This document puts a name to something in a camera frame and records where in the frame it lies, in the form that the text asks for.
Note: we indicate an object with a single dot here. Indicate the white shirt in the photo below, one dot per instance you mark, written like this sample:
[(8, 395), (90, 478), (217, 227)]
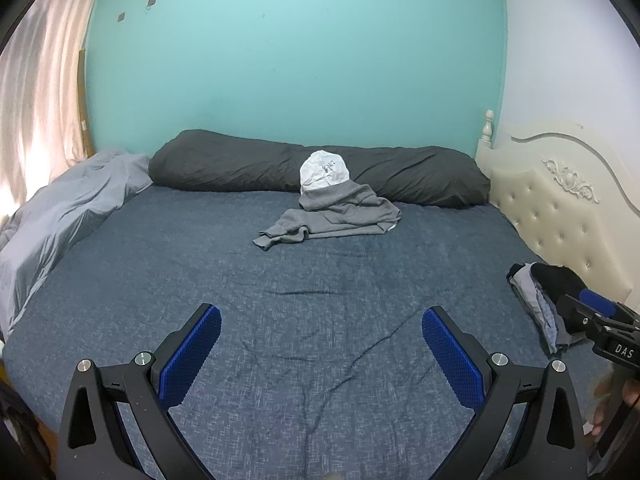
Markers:
[(322, 170)]

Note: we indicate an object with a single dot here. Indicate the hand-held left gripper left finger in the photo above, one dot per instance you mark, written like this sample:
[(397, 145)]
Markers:
[(192, 355)]

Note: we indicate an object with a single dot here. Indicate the pink curtain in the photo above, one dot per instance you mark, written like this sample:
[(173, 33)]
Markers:
[(40, 110)]

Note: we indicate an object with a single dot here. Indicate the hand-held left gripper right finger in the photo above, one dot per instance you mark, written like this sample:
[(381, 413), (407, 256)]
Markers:
[(452, 360)]

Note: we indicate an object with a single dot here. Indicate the light grey blanket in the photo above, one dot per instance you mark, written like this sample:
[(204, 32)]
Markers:
[(65, 220)]

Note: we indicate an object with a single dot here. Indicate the grey fleece pants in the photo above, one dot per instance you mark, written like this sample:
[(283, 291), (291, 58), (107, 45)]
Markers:
[(340, 215)]

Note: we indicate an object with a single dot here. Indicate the person's right hand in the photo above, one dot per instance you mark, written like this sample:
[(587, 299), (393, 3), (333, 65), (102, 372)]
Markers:
[(600, 420)]

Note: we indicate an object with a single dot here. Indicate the cream tufted headboard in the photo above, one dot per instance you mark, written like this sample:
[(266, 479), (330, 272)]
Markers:
[(550, 210)]

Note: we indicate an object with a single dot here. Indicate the blue patterned bedspread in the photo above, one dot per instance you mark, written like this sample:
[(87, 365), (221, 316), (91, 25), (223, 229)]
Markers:
[(250, 300)]

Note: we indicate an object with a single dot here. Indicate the dark grey long pillow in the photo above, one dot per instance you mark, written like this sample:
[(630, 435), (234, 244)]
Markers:
[(240, 165)]

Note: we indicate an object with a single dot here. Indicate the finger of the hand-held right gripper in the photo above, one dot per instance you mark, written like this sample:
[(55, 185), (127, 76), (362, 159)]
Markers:
[(575, 312), (600, 302)]

